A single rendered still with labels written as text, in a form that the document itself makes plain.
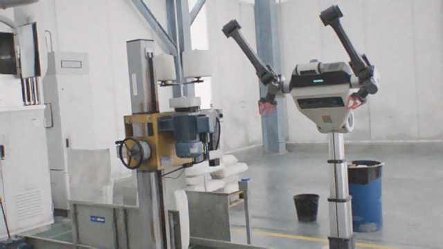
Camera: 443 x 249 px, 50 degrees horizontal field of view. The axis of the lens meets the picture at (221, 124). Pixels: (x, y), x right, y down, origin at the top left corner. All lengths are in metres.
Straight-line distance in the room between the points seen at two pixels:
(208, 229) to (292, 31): 8.59
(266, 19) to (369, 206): 7.54
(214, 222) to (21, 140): 2.59
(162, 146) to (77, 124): 4.03
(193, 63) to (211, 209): 1.19
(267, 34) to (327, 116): 8.68
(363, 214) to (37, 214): 3.35
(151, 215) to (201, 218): 0.83
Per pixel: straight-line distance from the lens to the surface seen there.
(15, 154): 5.35
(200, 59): 2.74
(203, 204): 3.52
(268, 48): 11.65
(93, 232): 3.59
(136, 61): 2.75
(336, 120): 3.10
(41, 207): 5.55
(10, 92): 4.75
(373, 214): 4.97
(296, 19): 11.65
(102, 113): 7.78
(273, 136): 11.66
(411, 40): 10.72
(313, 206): 5.36
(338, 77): 2.96
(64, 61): 6.65
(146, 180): 2.77
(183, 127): 2.63
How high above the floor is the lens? 1.39
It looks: 3 degrees down
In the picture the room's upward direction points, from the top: 4 degrees counter-clockwise
